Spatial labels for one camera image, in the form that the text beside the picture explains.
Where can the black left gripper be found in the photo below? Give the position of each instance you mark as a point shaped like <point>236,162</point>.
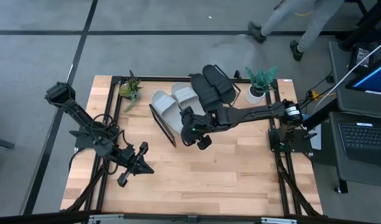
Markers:
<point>131,158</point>

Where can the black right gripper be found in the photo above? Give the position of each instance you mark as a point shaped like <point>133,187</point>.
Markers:
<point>196,126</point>

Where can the grey slide sandal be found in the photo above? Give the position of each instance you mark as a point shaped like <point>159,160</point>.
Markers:
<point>185,95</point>
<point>165,107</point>

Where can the wooden shelf black frame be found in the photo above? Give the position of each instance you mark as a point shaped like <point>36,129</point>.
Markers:
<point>162,125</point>

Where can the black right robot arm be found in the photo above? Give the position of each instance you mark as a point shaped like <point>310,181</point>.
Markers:
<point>255,112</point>

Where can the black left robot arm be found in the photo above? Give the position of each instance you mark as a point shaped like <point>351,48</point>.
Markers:
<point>78,114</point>

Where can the small green succulent plant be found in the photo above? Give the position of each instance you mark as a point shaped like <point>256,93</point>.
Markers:
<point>125,90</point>

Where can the teal plant white pot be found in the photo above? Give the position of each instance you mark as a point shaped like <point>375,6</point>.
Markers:
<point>260,81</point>

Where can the dark furniture leg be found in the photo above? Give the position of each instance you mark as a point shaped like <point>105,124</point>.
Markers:
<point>0,142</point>

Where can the person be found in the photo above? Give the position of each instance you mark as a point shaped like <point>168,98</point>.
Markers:
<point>316,25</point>

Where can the grey workstation cart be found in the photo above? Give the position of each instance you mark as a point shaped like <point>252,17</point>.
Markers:
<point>342,174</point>

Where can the black laptop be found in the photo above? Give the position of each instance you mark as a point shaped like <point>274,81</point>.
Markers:
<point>364,137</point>

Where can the black power supply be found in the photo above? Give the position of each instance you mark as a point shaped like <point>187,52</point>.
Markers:
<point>361,56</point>

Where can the monitor with blue screen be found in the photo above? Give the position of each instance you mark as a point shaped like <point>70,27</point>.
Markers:
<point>376,77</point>

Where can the black stand leg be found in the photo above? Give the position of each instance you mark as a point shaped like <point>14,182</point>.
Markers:
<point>367,22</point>

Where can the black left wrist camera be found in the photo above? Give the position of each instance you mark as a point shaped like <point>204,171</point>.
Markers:
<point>123,180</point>

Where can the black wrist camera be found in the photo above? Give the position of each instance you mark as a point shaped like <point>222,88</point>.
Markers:
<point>204,143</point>
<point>123,180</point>

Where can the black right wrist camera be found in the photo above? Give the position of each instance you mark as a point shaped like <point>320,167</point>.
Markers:
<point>204,143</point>

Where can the black aluminium rig frame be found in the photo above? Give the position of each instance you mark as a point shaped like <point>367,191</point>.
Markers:
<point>153,78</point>

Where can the silver aluminium bracket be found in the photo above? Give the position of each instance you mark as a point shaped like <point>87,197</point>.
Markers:
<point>106,217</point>
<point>278,221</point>

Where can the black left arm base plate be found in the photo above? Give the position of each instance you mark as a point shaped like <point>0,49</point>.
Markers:
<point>84,141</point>

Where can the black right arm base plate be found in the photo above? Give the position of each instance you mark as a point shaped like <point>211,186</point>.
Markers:
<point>302,147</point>

